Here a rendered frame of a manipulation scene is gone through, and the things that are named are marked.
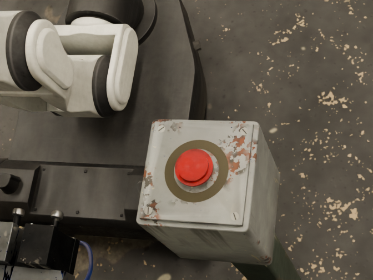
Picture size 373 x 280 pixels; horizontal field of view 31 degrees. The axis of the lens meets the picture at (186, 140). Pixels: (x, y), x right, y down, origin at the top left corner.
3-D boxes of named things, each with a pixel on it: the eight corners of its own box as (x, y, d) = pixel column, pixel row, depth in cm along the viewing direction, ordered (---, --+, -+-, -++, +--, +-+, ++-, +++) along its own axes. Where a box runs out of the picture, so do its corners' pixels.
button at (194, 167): (218, 155, 70) (213, 148, 68) (213, 191, 68) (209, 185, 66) (181, 153, 71) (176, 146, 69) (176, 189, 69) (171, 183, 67)
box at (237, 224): (281, 174, 85) (258, 118, 69) (273, 267, 81) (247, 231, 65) (191, 170, 89) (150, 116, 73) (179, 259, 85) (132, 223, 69)
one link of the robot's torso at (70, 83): (62, 62, 166) (-60, 5, 120) (138, 62, 160) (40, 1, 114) (58, 124, 164) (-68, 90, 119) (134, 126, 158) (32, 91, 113)
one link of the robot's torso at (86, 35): (70, 43, 169) (47, 16, 157) (144, 43, 163) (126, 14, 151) (54, 118, 162) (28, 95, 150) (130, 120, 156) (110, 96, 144)
